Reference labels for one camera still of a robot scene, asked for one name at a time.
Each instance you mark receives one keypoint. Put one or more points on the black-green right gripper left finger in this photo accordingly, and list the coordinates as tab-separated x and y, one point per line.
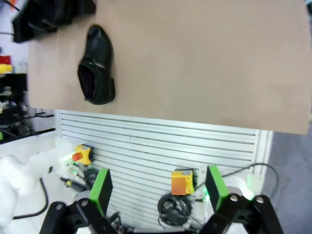
97	195

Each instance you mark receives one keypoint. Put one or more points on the black-green right gripper right finger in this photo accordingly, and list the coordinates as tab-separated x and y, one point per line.
219	195

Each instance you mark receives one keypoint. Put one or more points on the black leather loafer shoe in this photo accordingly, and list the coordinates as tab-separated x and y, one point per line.
44	12
97	61
80	7

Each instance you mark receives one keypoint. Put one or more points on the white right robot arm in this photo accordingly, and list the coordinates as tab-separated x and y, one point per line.
237	185

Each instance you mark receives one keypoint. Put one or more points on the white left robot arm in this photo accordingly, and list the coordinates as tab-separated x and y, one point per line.
14	175

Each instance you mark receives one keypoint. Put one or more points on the black shoe stand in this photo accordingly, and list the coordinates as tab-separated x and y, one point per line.
20	35

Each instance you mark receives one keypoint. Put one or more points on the yellow emergency stop box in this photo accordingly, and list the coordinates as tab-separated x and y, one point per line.
189	179
85	153

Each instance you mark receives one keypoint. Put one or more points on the dark storage shelf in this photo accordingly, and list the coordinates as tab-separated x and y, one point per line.
12	97

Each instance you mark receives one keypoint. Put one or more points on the aluminium slotted base plate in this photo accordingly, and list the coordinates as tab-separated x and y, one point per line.
170	146

